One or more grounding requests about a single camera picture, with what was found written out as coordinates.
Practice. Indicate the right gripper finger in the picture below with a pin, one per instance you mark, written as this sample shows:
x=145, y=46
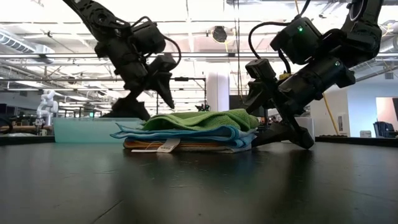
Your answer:
x=259, y=84
x=289, y=130

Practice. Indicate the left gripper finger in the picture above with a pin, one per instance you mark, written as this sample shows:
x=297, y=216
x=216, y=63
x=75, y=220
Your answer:
x=164, y=88
x=127, y=109

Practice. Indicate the bright blue microfiber towel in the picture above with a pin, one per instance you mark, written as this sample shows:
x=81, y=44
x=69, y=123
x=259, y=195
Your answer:
x=245, y=143

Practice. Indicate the green microfiber towel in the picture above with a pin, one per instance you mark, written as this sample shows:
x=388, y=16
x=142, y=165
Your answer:
x=202, y=119

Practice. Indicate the light blue teal-edged towel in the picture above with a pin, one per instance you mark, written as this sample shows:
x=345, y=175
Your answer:
x=186, y=132

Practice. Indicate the grey waffle microfiber towel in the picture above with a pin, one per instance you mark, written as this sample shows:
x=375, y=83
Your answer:
x=217, y=149

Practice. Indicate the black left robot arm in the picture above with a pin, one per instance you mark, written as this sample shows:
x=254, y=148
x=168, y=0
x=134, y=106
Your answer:
x=105, y=21

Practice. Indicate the black background robot arm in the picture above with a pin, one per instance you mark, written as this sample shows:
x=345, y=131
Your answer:
x=203, y=108

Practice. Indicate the small yellow tag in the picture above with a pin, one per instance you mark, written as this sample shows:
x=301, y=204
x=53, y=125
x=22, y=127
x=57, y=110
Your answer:
x=284, y=75

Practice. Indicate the white building pillar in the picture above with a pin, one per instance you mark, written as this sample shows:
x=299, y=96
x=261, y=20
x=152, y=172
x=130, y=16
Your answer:
x=217, y=90

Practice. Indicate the teal plastic tray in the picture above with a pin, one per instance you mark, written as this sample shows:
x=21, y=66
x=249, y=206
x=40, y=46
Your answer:
x=87, y=130

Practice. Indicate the white paper hang tag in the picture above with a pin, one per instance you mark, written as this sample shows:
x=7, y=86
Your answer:
x=168, y=144

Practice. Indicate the small white bin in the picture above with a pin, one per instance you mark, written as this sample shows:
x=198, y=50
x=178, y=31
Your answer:
x=365, y=133

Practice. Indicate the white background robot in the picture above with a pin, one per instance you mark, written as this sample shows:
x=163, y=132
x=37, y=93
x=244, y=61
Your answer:
x=46, y=105

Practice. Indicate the dark blue office chair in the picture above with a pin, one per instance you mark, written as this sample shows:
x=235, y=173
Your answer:
x=384, y=129

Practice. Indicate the black background frame rig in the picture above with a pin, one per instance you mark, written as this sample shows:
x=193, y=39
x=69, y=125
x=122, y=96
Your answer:
x=189, y=79

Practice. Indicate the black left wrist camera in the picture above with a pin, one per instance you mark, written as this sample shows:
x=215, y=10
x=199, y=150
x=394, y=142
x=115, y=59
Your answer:
x=148, y=37

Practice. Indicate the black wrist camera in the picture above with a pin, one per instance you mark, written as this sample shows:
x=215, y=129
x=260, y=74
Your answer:
x=148, y=37
x=297, y=40

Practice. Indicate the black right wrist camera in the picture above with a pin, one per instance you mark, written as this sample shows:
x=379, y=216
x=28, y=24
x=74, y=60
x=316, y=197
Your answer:
x=297, y=40

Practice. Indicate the silver ceiling air duct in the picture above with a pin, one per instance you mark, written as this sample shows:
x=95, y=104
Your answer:
x=15, y=43

